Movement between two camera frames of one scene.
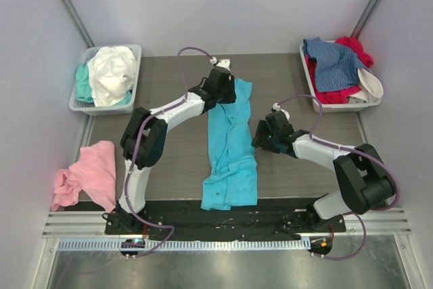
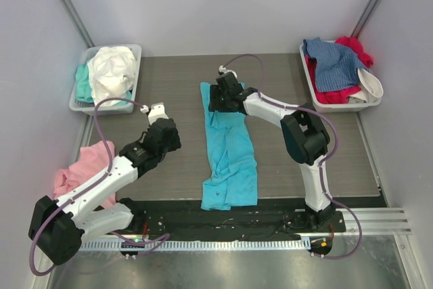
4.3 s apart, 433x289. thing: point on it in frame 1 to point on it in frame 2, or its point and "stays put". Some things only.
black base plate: x=185 y=220 stays put
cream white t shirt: x=371 y=90 stays put
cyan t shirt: x=232 y=179 stays put
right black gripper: x=259 y=137 to x=216 y=100
